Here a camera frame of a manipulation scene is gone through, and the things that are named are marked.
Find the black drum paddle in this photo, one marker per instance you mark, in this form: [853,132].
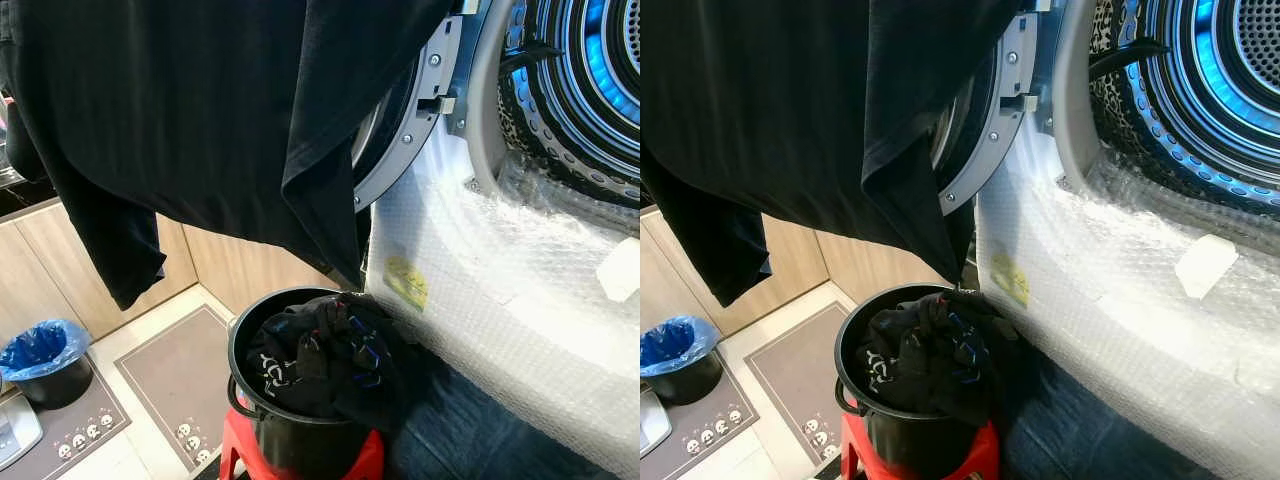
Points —
[1125,58]
[528,58]

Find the blue bin bag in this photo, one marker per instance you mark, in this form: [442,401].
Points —
[665,345]
[35,345]

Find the steel washer drum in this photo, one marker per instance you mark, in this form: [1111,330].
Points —
[590,90]
[1210,90]

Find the yellow sticker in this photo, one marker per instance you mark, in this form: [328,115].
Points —
[407,282]
[1010,278]

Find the black plastic bucket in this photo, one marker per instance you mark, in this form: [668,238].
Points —
[905,447]
[300,447]

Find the white paper label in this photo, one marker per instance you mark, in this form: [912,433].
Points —
[620,270]
[1205,265]

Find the black clothes with blue trim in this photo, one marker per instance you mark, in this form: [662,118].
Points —
[930,355]
[320,360]

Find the leopard print cloth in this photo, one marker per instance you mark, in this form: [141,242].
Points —
[1104,110]
[515,132]

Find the light wooden cabinet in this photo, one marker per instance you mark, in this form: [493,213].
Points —
[40,270]
[670,270]

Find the grey washer door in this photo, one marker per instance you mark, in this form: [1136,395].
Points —
[1002,110]
[420,112]

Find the small black waste bin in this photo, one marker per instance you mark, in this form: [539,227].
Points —
[60,390]
[695,385]

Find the bubble-wrapped white washing machine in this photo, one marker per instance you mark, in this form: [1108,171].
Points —
[500,300]
[1100,300]

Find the white bathroom scale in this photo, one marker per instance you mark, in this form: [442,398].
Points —
[652,420]
[15,432]

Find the red plastic stool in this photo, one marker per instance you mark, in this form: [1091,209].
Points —
[234,442]
[853,445]

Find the grey floor mat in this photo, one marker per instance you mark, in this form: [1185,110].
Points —
[800,375]
[710,430]
[85,430]
[180,385]

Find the dark blue jeans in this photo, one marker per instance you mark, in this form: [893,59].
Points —
[1080,430]
[460,432]

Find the black garment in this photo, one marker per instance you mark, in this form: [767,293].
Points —
[200,100]
[800,100]

